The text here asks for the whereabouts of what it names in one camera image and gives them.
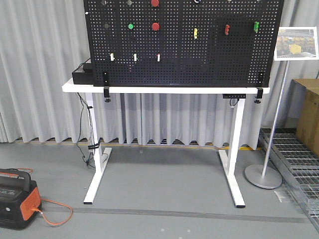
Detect black table control box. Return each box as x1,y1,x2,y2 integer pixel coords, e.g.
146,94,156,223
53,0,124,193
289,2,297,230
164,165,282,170
222,94,246,99

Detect green-tagged white toggle switch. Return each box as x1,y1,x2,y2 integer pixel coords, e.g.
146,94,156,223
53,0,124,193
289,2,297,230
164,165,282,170
133,53,138,62

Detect upper red mushroom button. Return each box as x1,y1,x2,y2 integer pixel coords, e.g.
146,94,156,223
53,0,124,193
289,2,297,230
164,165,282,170
151,0,160,7

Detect white height-adjustable table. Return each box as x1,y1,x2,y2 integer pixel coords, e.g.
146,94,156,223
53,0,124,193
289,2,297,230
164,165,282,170
62,76,271,209

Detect yellow rotary knob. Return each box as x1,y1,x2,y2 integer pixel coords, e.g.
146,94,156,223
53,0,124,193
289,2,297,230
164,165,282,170
193,28,198,39

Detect red mushroom button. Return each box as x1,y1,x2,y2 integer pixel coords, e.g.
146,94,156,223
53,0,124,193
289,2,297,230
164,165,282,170
151,0,160,7
152,22,160,31

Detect orange power cable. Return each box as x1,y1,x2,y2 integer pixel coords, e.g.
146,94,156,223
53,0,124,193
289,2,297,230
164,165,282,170
0,167,74,227

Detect black perforated pegboard panel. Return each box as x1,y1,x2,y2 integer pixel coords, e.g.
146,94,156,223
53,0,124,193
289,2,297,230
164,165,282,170
83,0,284,88

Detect red rotary knob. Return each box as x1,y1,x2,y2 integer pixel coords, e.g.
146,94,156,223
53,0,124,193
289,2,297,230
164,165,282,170
224,24,230,35

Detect black clamp bracket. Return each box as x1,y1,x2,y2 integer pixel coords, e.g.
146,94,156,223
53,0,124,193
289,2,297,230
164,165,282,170
103,71,111,103
254,72,265,104

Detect silver sign stand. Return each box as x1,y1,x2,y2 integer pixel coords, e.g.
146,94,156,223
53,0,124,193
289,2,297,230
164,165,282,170
244,26,319,190

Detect lower red mushroom button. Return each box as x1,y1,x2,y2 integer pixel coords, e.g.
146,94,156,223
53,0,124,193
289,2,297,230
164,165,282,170
152,22,160,31

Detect black hanging cables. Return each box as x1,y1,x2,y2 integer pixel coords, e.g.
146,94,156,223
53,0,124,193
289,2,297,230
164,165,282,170
75,93,101,168

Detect black box on table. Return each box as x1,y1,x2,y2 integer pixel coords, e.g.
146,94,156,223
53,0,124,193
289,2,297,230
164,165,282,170
72,58,95,85

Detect grey curtain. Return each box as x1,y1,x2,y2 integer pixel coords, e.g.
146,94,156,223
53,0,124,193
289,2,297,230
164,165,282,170
0,0,319,151

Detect green rotary knob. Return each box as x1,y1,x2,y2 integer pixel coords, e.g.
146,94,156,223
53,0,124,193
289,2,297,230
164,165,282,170
253,21,260,33

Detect right black clamp bracket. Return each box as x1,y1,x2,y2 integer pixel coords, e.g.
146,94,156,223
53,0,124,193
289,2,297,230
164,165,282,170
254,72,265,104

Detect left black clamp bracket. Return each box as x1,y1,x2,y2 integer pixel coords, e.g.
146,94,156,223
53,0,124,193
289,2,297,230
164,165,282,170
103,71,111,103

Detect yellow-tagged white toggle switch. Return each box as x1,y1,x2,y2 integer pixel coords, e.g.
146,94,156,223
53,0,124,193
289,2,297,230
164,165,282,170
110,53,115,61

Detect cardboard box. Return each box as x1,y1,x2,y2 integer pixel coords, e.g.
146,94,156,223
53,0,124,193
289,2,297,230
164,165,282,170
293,79,319,155

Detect metal floor grating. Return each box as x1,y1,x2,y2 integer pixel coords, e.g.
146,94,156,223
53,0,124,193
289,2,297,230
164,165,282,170
270,128,319,230

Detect black orange power station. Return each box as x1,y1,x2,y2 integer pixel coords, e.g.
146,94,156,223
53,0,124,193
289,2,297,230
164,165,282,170
0,169,41,230

